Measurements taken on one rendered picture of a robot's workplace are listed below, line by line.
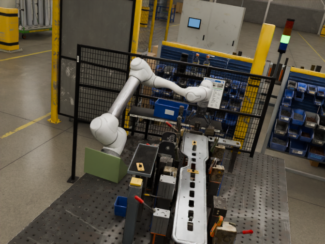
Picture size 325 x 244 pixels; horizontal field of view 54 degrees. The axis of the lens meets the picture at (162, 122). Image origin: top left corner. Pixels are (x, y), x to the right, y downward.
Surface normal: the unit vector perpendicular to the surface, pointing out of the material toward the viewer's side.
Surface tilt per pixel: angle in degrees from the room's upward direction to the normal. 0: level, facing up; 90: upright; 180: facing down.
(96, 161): 90
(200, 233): 0
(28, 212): 0
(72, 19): 90
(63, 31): 90
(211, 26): 90
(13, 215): 0
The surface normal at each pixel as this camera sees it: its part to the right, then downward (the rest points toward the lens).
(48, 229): 0.15, -0.91
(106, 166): -0.33, 0.32
